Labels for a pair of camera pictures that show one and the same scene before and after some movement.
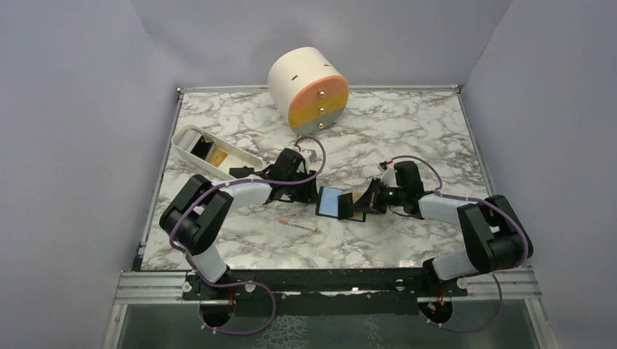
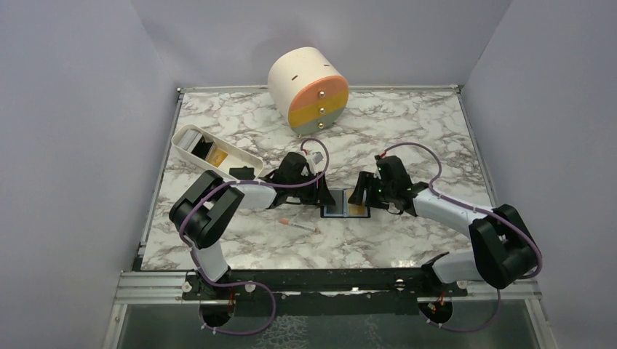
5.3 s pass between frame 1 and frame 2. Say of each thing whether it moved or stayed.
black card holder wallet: stayed
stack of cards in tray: stayed
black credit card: moved
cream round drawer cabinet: stayed
